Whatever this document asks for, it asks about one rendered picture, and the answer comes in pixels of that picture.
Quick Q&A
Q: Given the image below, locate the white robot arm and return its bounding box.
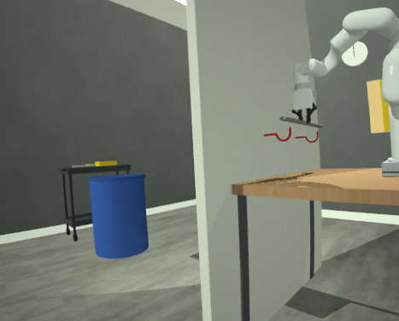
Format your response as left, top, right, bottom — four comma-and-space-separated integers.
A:
292, 8, 399, 162

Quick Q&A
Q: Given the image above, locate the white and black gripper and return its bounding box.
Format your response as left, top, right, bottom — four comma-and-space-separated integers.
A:
292, 88, 317, 124

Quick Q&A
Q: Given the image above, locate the grey wall panel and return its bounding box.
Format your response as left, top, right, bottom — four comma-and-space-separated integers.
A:
185, 0, 320, 321

